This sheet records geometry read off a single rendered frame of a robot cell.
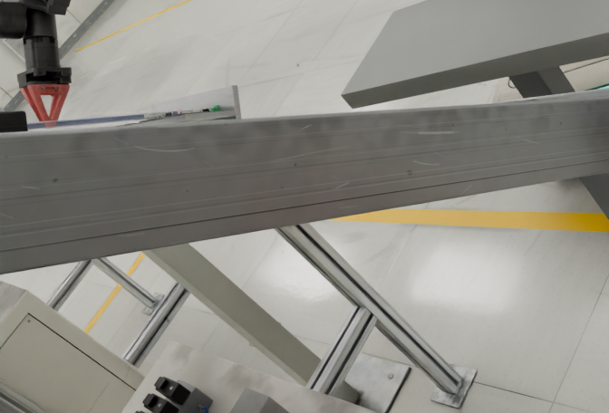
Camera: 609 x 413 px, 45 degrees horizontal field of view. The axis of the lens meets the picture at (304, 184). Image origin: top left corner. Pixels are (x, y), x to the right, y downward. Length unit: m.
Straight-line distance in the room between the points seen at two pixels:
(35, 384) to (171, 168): 1.57
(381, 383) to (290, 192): 1.34
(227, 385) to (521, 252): 0.94
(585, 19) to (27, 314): 1.37
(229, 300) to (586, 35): 0.84
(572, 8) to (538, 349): 0.71
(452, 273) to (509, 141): 1.29
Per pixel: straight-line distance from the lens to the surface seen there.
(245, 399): 0.87
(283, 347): 1.60
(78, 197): 0.36
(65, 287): 2.65
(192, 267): 1.46
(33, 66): 1.35
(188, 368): 1.09
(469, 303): 1.73
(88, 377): 1.96
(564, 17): 1.16
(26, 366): 1.91
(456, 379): 1.60
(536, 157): 0.58
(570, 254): 1.68
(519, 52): 1.14
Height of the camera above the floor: 1.16
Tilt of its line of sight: 27 degrees down
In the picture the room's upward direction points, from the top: 44 degrees counter-clockwise
